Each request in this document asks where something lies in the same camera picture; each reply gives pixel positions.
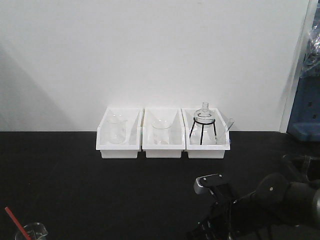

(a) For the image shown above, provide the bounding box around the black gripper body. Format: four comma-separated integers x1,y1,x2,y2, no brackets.
185,173,238,240

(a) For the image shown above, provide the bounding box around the red plastic spoon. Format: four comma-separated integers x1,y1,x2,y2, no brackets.
4,206,32,240

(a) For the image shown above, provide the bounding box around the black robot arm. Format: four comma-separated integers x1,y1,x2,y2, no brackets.
185,154,320,240

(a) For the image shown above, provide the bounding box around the right white plastic bin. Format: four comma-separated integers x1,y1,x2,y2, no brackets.
181,108,231,159

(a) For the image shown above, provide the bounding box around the white plastic bin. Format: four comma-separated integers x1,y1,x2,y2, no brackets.
142,108,186,159
95,107,143,159
181,108,231,159

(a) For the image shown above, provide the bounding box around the glass test tube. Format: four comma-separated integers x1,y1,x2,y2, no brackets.
215,118,235,145

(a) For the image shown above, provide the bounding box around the middle white plastic bin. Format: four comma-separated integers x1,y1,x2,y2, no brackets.
142,108,186,159

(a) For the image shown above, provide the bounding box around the round glass flask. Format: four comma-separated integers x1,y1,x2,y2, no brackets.
193,102,216,125

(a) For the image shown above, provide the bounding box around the wide glass beaker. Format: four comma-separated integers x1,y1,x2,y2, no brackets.
151,119,171,145

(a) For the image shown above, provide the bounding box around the left white plastic bin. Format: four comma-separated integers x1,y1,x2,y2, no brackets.
95,107,143,159

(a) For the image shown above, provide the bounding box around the tall glass beaker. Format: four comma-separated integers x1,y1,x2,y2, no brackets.
107,113,127,144

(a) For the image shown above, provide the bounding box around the glass beaker front left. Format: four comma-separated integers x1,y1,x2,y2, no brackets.
14,222,48,240

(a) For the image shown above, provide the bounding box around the black wire tripod stand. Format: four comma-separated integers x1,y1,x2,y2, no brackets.
189,117,217,145

